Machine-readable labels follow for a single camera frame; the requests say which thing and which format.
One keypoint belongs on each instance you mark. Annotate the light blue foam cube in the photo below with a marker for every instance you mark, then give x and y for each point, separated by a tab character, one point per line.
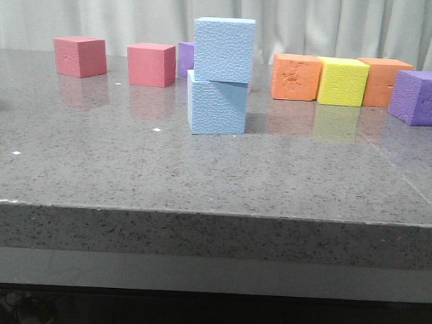
216	107
224	49

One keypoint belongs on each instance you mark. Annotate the purple foam cube back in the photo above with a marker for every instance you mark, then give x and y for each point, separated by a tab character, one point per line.
185	59

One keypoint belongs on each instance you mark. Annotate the orange foam cube front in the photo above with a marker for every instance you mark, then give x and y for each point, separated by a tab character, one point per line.
295	77

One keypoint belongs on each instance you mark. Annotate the orange foam cube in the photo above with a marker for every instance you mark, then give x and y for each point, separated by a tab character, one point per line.
295	77
381	80

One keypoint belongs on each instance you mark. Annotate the red foam cube right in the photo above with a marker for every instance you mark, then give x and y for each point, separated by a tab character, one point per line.
151	64

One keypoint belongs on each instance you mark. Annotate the red foam cube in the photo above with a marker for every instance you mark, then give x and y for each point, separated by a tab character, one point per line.
151	64
80	56

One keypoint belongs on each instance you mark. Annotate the yellow foam cube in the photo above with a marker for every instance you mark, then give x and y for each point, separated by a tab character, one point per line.
342	81

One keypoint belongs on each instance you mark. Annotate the red foam cube left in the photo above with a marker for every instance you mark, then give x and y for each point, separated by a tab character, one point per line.
80	56

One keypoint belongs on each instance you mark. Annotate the orange foam cube back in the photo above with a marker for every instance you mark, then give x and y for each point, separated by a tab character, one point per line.
381	80

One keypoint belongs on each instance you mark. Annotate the large purple foam cube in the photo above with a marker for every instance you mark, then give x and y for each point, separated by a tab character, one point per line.
411	99

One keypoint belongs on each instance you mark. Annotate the white curtain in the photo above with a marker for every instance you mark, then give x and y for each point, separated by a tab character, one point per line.
398	29

